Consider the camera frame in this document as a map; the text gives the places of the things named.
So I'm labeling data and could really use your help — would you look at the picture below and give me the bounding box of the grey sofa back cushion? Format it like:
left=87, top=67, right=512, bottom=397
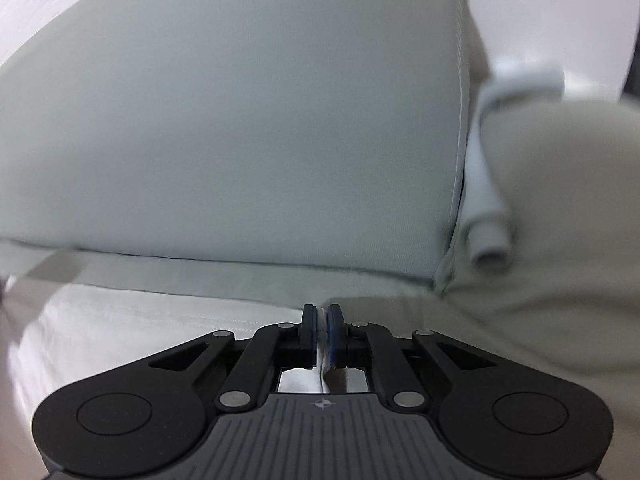
left=0, top=0, right=472, bottom=282

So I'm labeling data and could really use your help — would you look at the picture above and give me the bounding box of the white curved tube device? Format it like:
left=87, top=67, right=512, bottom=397
left=462, top=60, right=566, bottom=275

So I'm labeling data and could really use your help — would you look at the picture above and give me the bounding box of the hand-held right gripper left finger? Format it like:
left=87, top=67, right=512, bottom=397
left=147, top=304, right=319, bottom=413

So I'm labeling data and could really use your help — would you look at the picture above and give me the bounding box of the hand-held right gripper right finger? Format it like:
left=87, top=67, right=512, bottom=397
left=326, top=304, right=496, bottom=413

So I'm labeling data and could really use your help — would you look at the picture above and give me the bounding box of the white sweatshirt with script embroidery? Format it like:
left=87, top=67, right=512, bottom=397
left=0, top=250, right=373, bottom=466

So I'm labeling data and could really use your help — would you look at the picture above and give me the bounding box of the grey sofa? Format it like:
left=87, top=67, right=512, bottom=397
left=0, top=80, right=640, bottom=441

